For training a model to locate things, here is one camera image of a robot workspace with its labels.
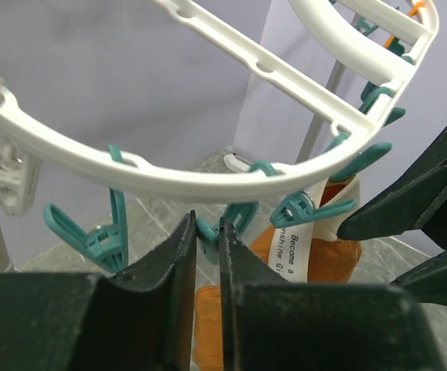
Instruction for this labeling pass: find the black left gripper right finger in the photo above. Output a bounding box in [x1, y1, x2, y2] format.
[219, 220, 445, 370]

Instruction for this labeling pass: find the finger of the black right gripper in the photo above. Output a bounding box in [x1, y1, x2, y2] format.
[337, 126, 447, 250]
[391, 250, 447, 307]

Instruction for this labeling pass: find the white clothes peg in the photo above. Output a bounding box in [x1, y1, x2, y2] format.
[0, 75, 43, 217]

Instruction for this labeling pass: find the teal clothes peg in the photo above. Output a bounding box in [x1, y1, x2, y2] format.
[196, 200, 260, 266]
[43, 143, 130, 274]
[269, 191, 357, 228]

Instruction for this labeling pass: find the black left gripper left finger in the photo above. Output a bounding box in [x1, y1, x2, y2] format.
[0, 212, 196, 370]

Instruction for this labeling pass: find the orange underwear beige waistband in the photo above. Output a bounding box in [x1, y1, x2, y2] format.
[193, 177, 363, 371]

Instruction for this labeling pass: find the white oval clip hanger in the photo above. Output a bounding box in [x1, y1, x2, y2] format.
[0, 1, 439, 203]

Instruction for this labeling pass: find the teal front clothes peg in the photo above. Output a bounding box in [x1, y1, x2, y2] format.
[269, 191, 357, 228]

